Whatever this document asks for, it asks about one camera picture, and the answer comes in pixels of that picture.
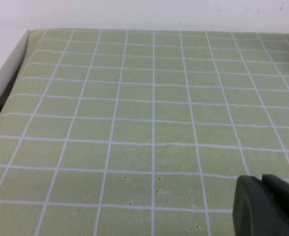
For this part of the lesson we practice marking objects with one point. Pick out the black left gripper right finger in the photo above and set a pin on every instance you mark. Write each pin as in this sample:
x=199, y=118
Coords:
x=285, y=194

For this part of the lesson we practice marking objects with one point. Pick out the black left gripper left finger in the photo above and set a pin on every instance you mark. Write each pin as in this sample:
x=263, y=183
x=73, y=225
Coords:
x=252, y=211

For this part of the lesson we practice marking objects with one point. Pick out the green grid cutting mat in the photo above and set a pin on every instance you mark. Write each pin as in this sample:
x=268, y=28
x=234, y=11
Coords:
x=144, y=110

